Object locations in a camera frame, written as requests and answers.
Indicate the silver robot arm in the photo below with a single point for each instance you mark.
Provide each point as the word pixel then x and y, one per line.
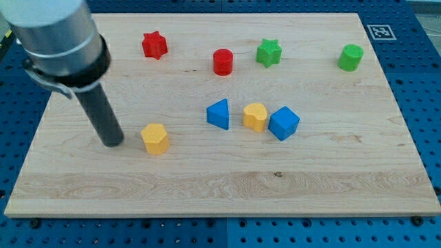
pixel 66 53

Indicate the light wooden board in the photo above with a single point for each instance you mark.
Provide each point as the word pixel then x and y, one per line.
pixel 351 155

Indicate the blue triangle block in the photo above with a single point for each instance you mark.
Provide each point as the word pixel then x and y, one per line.
pixel 218 114

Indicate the yellow heart block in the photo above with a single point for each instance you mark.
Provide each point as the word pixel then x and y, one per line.
pixel 255 116

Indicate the blue cube block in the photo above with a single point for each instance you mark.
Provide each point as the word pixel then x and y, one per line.
pixel 283 123

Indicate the red cylinder block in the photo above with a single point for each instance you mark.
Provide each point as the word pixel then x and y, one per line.
pixel 223 62

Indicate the yellow hexagon block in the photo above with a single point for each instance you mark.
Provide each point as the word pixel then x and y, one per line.
pixel 155 138

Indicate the green star block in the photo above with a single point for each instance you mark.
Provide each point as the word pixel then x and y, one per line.
pixel 269 52

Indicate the red star block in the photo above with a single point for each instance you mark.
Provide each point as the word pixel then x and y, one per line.
pixel 154 45

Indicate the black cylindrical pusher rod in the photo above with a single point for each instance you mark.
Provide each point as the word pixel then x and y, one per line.
pixel 94 102

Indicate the green cylinder block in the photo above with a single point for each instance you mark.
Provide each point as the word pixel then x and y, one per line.
pixel 350 57

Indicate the white fiducial marker tag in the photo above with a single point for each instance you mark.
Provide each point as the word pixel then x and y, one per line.
pixel 381 32

